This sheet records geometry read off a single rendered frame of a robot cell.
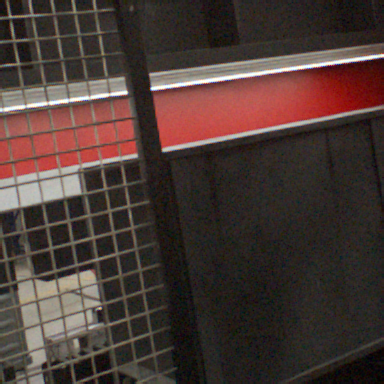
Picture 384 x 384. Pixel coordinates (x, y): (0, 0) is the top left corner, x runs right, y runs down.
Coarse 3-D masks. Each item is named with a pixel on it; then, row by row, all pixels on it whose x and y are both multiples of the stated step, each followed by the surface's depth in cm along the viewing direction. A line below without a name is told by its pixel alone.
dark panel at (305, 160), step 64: (320, 128) 135; (128, 192) 114; (192, 192) 119; (256, 192) 127; (320, 192) 135; (128, 256) 113; (192, 256) 118; (256, 256) 126; (320, 256) 134; (192, 320) 119; (256, 320) 126; (320, 320) 133
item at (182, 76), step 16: (352, 48) 177; (368, 48) 180; (224, 64) 157; (240, 64) 159; (256, 64) 162; (272, 64) 164; (288, 64) 166; (304, 64) 169; (112, 80) 142; (160, 80) 149; (176, 80) 150; (192, 80) 152; (16, 96) 132; (32, 96) 134; (48, 96) 136; (64, 96) 137; (80, 96) 139
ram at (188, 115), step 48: (192, 96) 176; (240, 96) 184; (288, 96) 192; (336, 96) 201; (0, 144) 151; (48, 144) 156; (96, 144) 162; (192, 144) 176; (0, 192) 151; (48, 192) 156
